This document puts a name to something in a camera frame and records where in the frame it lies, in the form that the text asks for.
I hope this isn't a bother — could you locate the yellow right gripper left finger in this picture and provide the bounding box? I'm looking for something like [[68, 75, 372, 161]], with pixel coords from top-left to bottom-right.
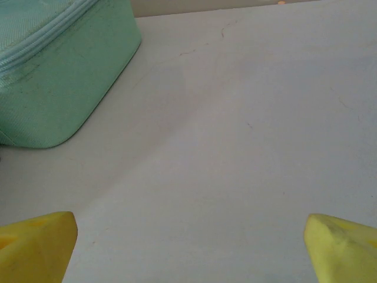
[[0, 210, 79, 283]]

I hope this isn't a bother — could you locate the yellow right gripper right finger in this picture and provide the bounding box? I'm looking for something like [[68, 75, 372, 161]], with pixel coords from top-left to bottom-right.
[[303, 213, 377, 283]]

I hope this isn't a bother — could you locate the mint green zip pouch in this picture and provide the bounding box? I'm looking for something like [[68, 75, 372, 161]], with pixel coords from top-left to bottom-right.
[[0, 0, 143, 149]]

